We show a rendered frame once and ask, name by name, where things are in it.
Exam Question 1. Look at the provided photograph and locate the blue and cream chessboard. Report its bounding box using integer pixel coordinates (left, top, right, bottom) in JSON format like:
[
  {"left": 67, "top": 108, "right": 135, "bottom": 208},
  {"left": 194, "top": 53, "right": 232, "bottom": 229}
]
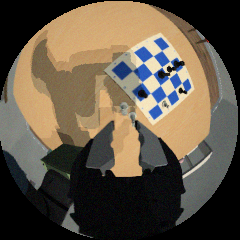
[{"left": 104, "top": 33, "right": 194, "bottom": 125}]

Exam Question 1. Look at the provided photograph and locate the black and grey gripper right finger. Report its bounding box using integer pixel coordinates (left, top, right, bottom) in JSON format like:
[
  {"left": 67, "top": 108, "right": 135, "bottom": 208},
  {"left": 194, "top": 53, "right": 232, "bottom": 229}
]
[{"left": 135, "top": 120, "right": 186, "bottom": 194}]

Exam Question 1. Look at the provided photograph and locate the white pawn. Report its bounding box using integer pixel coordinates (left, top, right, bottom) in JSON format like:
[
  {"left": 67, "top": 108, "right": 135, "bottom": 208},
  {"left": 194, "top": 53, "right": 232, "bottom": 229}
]
[{"left": 162, "top": 101, "right": 171, "bottom": 109}]

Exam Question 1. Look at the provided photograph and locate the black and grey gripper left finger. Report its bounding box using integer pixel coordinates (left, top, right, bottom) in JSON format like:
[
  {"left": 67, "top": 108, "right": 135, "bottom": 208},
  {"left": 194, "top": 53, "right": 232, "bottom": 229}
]
[{"left": 67, "top": 120, "right": 115, "bottom": 199}]

